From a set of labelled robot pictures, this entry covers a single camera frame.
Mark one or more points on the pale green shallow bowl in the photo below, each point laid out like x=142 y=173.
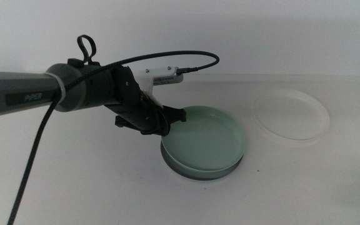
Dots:
x=205 y=140

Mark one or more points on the white shallow bowl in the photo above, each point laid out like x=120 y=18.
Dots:
x=289 y=115

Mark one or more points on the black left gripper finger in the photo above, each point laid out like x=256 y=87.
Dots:
x=177 y=115

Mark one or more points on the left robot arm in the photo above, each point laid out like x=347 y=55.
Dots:
x=17 y=87

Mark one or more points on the white-mounted wrist camera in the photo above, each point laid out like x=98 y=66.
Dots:
x=161 y=75

